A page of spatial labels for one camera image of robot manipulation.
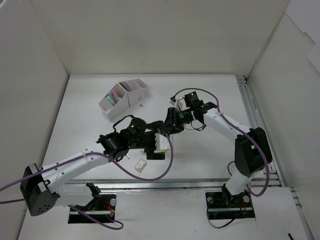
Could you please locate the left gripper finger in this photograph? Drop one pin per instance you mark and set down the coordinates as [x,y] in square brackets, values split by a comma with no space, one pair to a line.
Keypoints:
[155,125]
[152,155]

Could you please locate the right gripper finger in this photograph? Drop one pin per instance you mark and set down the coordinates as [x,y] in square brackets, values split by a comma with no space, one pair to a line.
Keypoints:
[169,117]
[171,130]

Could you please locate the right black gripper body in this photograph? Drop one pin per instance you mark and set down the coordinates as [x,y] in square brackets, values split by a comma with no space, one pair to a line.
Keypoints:
[171,120]

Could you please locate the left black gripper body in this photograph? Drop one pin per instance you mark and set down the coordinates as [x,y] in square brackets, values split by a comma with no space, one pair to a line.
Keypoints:
[152,144]

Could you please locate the green highlighter marker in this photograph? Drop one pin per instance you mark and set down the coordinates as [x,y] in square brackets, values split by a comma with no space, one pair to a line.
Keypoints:
[111,101]

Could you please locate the pink purple highlighter marker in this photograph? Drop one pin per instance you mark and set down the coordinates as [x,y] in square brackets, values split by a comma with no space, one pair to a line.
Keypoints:
[111,95]

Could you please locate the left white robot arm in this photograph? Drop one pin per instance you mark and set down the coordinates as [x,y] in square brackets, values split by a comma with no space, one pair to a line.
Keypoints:
[48,186]

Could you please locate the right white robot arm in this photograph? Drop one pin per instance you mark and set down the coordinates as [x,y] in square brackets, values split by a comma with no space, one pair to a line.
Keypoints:
[252,152]

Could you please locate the white pink desk organizer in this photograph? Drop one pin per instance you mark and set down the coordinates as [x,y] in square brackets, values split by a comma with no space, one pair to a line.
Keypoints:
[137,90]

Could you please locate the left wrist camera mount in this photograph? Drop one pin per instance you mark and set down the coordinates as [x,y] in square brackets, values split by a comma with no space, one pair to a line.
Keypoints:
[161,142]

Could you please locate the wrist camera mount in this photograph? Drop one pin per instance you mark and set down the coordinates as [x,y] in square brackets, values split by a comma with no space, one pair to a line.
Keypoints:
[161,142]
[177,103]

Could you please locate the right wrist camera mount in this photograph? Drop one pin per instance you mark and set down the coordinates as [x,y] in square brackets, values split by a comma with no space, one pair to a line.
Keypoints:
[177,103]

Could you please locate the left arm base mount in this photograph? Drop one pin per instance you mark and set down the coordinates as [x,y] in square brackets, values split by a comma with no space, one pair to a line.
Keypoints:
[102,209]

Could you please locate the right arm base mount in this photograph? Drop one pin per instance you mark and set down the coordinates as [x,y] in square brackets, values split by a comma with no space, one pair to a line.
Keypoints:
[221,207]

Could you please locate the aluminium rail frame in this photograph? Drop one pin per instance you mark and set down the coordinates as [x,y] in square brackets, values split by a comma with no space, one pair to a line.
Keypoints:
[198,153]

